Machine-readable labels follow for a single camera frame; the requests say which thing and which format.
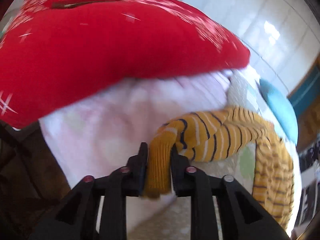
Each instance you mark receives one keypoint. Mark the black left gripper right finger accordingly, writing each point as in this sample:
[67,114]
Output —
[221,208]

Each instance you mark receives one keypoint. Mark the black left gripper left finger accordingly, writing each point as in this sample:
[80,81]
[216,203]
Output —
[96,207]

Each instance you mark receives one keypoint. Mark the yellow striped knit sweater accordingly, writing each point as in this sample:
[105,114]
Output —
[216,135]

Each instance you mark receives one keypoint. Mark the patterned quilted bedspread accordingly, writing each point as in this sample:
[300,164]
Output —
[244,93]

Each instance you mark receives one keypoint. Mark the pink fleece blanket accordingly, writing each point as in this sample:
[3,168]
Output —
[97,135]

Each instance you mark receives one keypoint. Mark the light blue pillow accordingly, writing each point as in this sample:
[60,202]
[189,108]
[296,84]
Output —
[281,108]

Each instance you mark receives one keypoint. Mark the wooden door teal glass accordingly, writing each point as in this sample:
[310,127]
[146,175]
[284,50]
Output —
[305,101]

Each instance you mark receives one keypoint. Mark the red embroidered quilt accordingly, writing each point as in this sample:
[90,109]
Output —
[57,52]

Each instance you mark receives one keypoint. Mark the white glossy wardrobe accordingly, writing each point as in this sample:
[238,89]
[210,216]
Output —
[282,35]

